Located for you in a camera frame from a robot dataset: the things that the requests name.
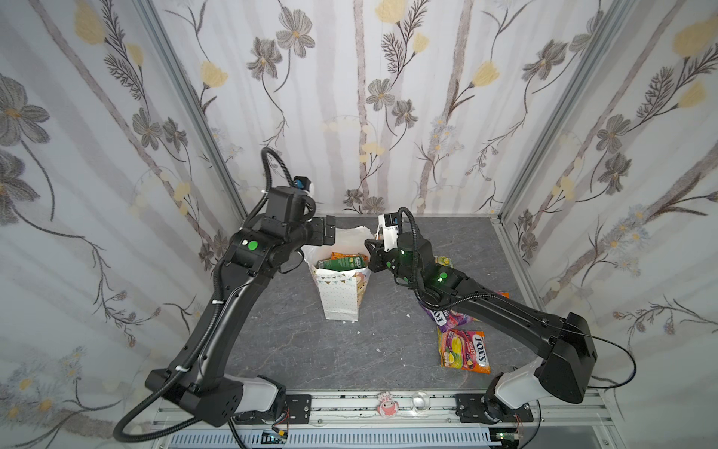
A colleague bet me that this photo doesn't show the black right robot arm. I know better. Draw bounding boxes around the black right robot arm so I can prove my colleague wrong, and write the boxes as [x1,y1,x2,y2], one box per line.
[365,207,600,425]

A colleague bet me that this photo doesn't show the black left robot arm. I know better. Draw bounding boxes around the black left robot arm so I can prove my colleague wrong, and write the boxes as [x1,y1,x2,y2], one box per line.
[113,173,336,443]

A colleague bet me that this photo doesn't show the orange corn snack bag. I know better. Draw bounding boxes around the orange corn snack bag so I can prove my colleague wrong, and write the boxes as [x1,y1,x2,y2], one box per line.
[330,252,368,261]

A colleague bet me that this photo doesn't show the green Fox's tea packet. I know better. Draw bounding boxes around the green Fox's tea packet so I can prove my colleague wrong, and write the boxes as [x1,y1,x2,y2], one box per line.
[317,256,366,271]

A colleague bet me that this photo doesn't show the green yellow Fox's candy bag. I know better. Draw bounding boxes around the green yellow Fox's candy bag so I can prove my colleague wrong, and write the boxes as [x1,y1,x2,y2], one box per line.
[436,256,454,268]

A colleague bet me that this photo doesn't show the white slotted cable duct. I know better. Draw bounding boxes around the white slotted cable duct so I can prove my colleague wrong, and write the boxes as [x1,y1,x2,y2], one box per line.
[167,427,500,449]

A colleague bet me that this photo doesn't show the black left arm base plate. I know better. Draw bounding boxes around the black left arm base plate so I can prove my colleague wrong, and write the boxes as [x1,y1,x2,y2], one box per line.
[285,394,312,426]

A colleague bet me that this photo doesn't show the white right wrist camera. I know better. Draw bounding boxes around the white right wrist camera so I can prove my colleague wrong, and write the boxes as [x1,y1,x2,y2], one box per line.
[376,213,401,252]

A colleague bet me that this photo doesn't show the purple Fox's berries bag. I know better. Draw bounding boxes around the purple Fox's berries bag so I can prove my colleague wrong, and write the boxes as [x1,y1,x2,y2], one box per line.
[423,307,474,332]

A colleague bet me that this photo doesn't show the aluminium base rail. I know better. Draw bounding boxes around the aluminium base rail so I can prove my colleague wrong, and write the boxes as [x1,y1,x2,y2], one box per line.
[155,389,625,448]

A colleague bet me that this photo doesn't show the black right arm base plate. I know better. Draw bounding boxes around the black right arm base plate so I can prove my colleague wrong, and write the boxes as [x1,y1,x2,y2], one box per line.
[454,393,534,426]

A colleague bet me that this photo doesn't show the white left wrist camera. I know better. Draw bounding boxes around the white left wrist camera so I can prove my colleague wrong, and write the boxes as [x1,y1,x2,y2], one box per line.
[293,176,312,196]

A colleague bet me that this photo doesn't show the clear round suction cup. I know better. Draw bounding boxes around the clear round suction cup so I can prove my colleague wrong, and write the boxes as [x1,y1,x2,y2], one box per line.
[411,391,431,415]

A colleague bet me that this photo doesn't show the pink yellow Fox's candy bag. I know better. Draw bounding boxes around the pink yellow Fox's candy bag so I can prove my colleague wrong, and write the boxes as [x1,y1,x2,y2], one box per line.
[437,329,491,374]

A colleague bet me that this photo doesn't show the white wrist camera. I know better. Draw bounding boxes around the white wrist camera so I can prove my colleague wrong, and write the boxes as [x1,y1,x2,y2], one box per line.
[376,213,401,252]
[293,176,312,196]

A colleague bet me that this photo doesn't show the white cartoon paper bag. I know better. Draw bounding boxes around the white cartoon paper bag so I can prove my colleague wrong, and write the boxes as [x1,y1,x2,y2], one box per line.
[302,226,372,322]

